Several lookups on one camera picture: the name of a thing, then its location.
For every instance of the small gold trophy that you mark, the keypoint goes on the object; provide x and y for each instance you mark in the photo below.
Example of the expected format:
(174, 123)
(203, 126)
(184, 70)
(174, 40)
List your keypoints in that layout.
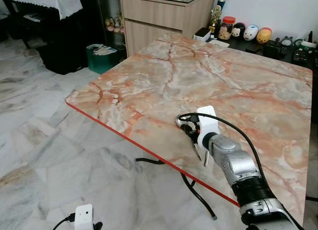
(215, 19)

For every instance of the yellow orange round figurine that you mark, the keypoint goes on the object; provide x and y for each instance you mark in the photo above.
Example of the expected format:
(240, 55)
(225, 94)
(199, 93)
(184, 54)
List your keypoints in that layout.
(264, 36)

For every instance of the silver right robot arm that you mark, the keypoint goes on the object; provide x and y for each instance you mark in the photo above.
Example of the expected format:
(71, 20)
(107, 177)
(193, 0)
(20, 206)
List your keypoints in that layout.
(233, 163)

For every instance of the black low side table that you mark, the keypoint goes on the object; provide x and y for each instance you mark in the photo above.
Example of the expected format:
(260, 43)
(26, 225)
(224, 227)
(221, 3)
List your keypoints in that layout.
(271, 50)

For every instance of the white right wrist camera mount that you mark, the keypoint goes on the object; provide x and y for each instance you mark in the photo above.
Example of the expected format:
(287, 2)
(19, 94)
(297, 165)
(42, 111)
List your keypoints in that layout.
(207, 121)

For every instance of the white lace tablecloth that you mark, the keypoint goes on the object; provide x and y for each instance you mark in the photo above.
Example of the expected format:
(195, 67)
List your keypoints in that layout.
(44, 0)

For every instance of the clear jar with red lid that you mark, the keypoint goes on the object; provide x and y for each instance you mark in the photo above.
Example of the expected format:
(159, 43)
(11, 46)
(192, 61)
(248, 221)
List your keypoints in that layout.
(226, 29)

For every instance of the light wooden cabinet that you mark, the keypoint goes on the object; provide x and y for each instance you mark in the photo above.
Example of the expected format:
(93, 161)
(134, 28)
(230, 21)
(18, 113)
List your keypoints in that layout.
(159, 21)

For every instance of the small white box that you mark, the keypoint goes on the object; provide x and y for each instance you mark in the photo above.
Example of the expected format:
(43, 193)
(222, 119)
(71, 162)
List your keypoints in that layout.
(201, 35)

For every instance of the black metal table leg frame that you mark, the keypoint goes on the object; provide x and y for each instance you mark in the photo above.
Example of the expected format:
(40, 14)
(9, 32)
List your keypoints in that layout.
(191, 189)

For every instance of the black storage box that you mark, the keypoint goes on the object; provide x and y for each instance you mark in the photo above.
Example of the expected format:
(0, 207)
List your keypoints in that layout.
(62, 58)

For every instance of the black bear figurine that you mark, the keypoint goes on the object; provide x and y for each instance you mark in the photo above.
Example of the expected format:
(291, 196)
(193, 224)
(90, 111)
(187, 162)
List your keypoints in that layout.
(238, 31)

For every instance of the green storage bin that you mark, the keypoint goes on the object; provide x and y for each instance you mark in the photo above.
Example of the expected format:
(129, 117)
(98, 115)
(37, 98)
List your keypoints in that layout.
(102, 61)

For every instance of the white round animal figurine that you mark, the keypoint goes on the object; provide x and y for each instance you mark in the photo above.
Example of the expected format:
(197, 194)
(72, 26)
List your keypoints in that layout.
(251, 33)

